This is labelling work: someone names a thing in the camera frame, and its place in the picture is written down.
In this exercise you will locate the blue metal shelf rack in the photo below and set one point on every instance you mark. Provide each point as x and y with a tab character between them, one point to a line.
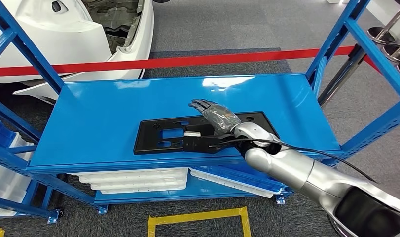
23	206
98	124

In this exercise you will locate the black barrier post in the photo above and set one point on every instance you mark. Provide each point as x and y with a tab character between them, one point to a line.
342	78

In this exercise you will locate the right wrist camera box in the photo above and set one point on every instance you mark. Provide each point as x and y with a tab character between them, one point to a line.
199	144

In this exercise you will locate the black plastic plate part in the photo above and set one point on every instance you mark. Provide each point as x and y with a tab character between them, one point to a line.
147	137

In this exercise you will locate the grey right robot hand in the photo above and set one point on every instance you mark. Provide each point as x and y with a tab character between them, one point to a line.
219	117

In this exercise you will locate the white car body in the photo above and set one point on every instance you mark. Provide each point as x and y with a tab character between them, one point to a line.
56	32

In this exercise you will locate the red barrier belt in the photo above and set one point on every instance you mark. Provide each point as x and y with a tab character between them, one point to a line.
154	62
371	63

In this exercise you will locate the blue plastic crate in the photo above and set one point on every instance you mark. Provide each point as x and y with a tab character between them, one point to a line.
2	135
239	175

